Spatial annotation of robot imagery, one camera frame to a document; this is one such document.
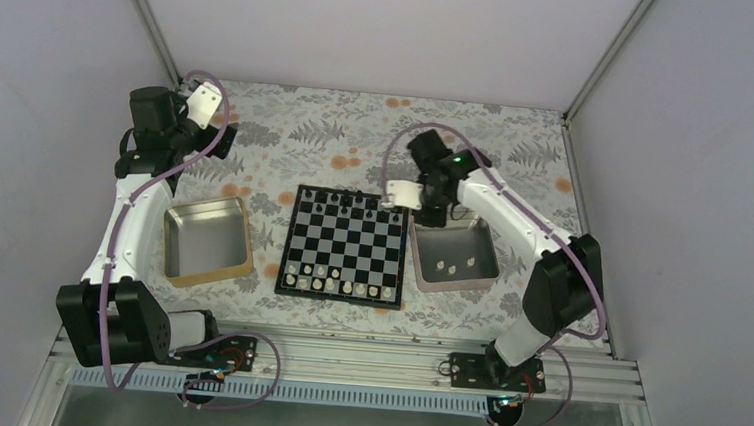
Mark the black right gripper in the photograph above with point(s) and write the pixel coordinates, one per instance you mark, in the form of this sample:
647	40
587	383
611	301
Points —
437	219

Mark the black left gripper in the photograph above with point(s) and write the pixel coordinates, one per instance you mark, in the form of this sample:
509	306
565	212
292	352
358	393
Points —
227	142

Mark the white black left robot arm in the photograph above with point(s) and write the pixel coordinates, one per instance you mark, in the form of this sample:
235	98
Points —
111	310

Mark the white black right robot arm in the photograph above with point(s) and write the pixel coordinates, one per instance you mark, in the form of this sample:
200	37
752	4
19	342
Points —
566	281

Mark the black chess pieces row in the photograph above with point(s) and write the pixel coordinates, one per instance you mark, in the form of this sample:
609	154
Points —
346	203

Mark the black white chess board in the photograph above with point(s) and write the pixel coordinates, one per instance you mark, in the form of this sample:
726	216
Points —
369	253

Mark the pink rimmed metal tin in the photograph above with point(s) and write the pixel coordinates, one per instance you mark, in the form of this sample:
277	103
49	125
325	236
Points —
465	236

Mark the gold rimmed empty metal tin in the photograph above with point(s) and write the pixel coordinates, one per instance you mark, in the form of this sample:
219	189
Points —
207	242

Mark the floral patterned table mat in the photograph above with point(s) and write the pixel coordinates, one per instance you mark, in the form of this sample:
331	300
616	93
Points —
289	136

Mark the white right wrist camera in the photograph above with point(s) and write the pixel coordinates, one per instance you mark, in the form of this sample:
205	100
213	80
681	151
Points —
403	194

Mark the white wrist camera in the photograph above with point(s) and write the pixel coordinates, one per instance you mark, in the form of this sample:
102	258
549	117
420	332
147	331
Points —
203	103
403	194

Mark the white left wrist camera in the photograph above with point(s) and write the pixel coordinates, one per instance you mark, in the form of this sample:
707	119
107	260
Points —
203	103

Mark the aluminium corner frame post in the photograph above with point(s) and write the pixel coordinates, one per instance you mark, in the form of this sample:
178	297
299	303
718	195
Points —
627	29
158	41

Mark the aluminium front rail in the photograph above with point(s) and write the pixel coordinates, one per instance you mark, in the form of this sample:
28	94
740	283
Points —
401	362

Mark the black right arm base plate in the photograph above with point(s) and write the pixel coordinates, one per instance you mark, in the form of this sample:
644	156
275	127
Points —
475	371

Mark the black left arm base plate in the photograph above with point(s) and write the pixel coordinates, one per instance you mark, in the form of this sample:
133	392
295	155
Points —
227	355

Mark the right aluminium corner frame post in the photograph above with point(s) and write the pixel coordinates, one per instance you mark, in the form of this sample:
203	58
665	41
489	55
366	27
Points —
627	29

